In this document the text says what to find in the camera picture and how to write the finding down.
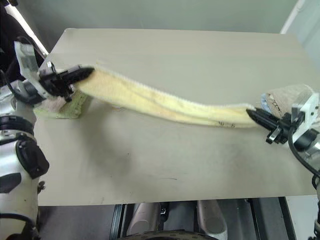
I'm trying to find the black table frame bar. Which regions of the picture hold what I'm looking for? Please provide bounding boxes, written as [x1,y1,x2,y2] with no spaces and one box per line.
[249,196,297,240]
[109,203,131,240]

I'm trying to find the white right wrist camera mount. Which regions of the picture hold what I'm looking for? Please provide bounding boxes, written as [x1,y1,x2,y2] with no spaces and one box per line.
[291,92,320,145]

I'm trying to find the pink folded towel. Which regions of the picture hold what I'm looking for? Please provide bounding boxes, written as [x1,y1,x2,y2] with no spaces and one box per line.
[42,96,68,114]

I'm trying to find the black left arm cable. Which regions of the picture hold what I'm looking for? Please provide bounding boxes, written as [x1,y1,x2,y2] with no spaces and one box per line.
[0,69,16,101]

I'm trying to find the yellow fluffy towel white trim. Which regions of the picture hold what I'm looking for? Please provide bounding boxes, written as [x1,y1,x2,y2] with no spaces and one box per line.
[78,59,260,129]

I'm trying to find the light blue towel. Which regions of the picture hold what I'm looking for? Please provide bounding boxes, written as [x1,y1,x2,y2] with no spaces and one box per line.
[259,92,276,113]

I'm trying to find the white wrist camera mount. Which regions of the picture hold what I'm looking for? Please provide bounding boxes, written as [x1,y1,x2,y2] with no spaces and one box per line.
[291,92,320,145]
[13,40,49,99]

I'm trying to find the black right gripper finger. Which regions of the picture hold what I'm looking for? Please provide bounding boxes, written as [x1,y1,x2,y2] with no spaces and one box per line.
[245,108,278,131]
[254,107,280,124]

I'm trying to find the white panel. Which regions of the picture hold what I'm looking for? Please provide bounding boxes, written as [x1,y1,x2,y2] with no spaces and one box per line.
[279,0,320,35]

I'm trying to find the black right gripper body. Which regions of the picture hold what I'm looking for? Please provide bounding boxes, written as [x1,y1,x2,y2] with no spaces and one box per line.
[265,112,299,146]

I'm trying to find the green folded towel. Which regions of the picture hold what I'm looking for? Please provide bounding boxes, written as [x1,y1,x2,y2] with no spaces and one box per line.
[33,90,92,120]

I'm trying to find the black dotted round shape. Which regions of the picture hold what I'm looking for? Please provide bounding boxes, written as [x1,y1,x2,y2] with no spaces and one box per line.
[124,230,227,240]

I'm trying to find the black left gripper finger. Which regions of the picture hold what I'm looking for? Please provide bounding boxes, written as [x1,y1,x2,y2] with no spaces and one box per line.
[70,65,96,75]
[70,71,94,84]

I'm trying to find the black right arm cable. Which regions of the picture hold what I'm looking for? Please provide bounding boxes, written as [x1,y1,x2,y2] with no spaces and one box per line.
[286,119,320,180]

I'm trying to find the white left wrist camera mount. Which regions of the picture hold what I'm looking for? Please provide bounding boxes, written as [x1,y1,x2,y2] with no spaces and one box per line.
[13,40,49,99]

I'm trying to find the black stand with white stripe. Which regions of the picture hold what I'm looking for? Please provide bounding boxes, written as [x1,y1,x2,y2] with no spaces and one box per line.
[0,0,50,83]

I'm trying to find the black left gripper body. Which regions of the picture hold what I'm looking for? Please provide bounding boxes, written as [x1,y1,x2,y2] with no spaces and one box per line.
[38,61,76,103]

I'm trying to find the beige fluffy towel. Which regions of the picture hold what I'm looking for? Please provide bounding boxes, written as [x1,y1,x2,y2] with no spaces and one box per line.
[266,84,316,119]

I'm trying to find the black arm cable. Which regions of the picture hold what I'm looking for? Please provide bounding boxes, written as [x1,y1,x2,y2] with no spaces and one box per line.
[0,69,16,101]
[286,119,320,180]

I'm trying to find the grey rounded shape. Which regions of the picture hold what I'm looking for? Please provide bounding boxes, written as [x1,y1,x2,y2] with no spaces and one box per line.
[196,199,229,236]
[126,202,164,237]

